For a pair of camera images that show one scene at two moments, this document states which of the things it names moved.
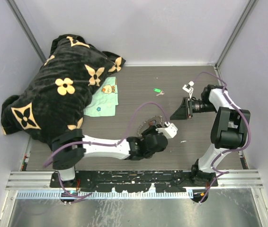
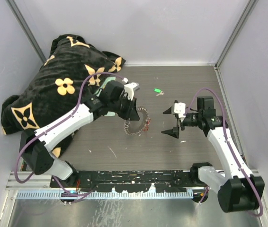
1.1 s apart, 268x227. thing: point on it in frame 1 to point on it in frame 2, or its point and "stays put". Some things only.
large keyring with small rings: x=154 y=121 to x=146 y=126
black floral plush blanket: x=53 y=103 stays put
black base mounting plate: x=119 y=180 stays put
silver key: x=162 y=92 stays put
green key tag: x=157 y=90 stays put
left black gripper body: x=149 y=131 to x=121 y=107
